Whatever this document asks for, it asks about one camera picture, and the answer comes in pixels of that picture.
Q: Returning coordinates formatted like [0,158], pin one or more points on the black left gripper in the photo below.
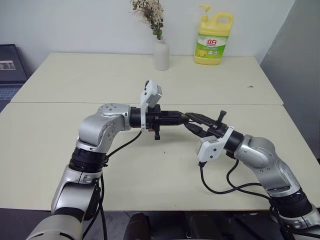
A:
[153,119]

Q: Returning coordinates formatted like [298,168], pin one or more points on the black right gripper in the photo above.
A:
[217,126]

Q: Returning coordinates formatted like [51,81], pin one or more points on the brass padlock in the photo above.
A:
[185,117]

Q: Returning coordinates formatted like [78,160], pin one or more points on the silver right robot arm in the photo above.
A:
[262,160]

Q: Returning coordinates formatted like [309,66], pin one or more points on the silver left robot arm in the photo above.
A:
[100,130]

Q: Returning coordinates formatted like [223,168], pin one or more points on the white ceramic vase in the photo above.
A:
[161,56]

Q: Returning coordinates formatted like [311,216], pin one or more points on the yellow dish soap bottle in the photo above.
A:
[212,40]

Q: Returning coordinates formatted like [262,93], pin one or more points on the dark rounded shape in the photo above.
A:
[197,225]
[137,226]

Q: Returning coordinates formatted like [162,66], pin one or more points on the grey partition panel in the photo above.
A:
[292,75]

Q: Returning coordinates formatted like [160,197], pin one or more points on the dried flower bunch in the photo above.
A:
[150,13]

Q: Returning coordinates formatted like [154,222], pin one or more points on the black laptop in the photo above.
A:
[10,67]

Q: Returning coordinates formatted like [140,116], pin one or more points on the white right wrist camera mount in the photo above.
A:
[212,147]

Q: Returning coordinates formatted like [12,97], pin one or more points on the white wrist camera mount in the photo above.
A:
[152,93]
[212,147]

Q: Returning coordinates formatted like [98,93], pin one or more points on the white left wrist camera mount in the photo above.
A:
[152,93]

